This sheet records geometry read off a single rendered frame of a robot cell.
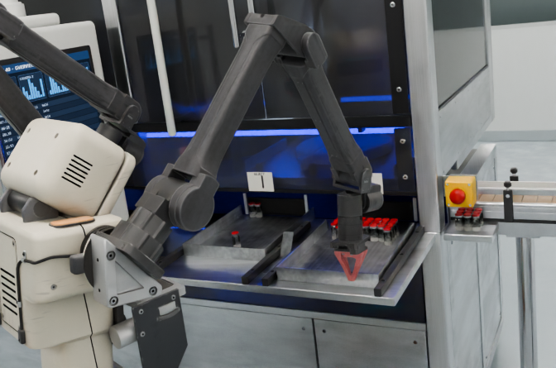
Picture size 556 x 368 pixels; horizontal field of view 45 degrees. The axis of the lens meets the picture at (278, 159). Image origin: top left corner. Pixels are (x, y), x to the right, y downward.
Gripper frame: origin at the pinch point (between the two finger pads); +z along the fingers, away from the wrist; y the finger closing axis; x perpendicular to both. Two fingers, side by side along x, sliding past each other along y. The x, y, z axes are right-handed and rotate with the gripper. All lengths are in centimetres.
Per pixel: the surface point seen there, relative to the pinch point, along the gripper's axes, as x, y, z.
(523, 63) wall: 12, 492, -68
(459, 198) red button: -19.0, 30.8, -14.5
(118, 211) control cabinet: 88, 25, -8
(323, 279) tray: 7.4, 1.0, 1.2
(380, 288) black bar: -7.7, -2.9, 1.1
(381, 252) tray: -0.8, 21.0, -1.3
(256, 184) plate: 42, 34, -17
